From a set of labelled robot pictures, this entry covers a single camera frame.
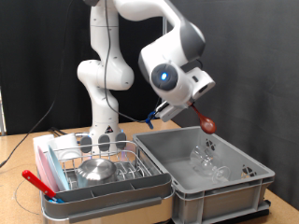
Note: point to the clear wine glass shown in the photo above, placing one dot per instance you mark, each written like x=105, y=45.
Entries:
x=202, y=161

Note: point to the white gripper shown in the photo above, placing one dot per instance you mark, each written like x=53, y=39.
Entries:
x=202, y=82

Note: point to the blue wrist camera bracket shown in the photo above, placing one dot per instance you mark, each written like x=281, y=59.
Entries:
x=151, y=118

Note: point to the grey metal post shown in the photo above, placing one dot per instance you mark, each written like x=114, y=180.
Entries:
x=2, y=112
x=165, y=25

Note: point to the white plastic mug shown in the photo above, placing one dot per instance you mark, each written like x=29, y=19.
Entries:
x=67, y=143

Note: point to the grey dish rack base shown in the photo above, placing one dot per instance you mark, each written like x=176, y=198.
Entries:
x=109, y=199

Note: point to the white plastic box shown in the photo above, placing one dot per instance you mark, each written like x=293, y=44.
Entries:
x=42, y=143

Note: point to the dark grey backdrop curtain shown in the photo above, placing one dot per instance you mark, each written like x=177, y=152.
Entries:
x=249, y=62

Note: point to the black backdrop curtain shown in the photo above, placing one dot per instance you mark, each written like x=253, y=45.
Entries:
x=18, y=46

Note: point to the light blue plate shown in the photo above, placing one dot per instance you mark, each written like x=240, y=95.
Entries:
x=59, y=171

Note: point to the reddish brown wooden stick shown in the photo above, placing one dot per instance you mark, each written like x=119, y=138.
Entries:
x=208, y=125

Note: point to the grey plastic crate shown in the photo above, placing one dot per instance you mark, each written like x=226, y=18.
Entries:
x=218, y=202

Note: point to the pink plate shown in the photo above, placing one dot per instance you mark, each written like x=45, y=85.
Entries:
x=43, y=168

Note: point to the stainless steel pot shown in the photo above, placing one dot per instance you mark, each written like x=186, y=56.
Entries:
x=96, y=171

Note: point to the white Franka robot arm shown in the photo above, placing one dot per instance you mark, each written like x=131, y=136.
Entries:
x=102, y=124

